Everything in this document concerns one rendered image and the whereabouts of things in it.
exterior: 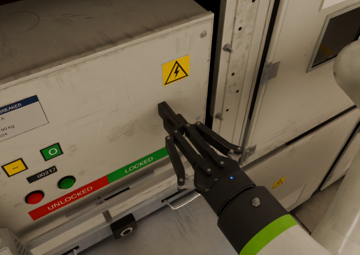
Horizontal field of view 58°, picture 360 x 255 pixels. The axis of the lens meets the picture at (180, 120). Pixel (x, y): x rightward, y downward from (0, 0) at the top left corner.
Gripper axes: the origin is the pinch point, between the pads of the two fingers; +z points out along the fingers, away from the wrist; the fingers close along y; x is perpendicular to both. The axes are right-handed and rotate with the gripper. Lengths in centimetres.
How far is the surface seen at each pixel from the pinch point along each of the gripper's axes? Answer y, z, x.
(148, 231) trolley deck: -8.6, -1.0, -38.2
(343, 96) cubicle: 66, 2, -29
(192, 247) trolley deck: -0.9, -10.6, -38.2
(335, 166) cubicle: 95, 2, -94
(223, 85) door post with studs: 15.8, 4.4, -2.5
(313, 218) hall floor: 83, -7, -123
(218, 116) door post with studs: 14.9, 3.6, -11.2
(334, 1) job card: 40.7, 1.5, 11.0
